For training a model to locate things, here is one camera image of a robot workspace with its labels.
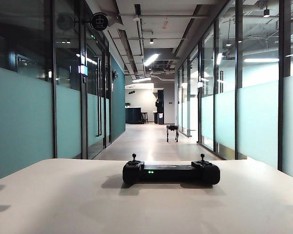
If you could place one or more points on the dark bar counter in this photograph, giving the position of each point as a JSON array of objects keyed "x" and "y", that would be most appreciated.
[{"x": 133, "y": 115}]

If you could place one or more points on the black wall lamp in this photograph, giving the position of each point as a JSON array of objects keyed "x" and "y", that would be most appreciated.
[{"x": 115, "y": 74}]

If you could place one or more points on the small green potted plant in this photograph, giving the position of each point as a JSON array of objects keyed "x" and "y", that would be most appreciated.
[{"x": 127, "y": 104}]

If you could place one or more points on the small lit door display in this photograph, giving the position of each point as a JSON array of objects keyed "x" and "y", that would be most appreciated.
[{"x": 83, "y": 69}]

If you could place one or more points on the black ceiling spot light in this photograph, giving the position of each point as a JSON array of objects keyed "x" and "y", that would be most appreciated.
[{"x": 151, "y": 41}]

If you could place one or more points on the black pendant ceiling lamp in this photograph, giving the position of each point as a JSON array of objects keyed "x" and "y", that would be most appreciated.
[{"x": 266, "y": 12}]

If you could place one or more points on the black quadruped robot dog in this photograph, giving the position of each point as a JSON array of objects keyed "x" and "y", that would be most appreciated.
[{"x": 173, "y": 129}]

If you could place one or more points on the tall black kiosk machine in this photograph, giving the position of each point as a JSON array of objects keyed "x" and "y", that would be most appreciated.
[{"x": 160, "y": 104}]

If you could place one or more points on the black remote control with joysticks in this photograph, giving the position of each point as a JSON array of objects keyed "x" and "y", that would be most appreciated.
[{"x": 171, "y": 174}]

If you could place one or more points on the round black hanging sign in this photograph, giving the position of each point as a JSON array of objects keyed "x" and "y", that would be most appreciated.
[{"x": 99, "y": 21}]

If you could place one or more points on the long bright ceiling light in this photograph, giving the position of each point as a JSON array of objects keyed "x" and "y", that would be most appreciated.
[{"x": 151, "y": 59}]

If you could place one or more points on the dark wooden bar stool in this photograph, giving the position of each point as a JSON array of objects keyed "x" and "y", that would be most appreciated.
[{"x": 144, "y": 117}]

